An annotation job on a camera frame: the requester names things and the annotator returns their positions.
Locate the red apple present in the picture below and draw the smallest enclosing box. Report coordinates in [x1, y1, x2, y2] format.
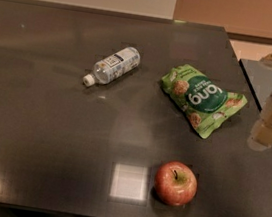
[154, 161, 198, 206]

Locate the clear plastic water bottle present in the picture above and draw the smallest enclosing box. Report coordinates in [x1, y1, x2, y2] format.
[82, 47, 141, 87]

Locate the green snack bag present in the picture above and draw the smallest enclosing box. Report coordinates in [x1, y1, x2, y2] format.
[161, 64, 247, 139]

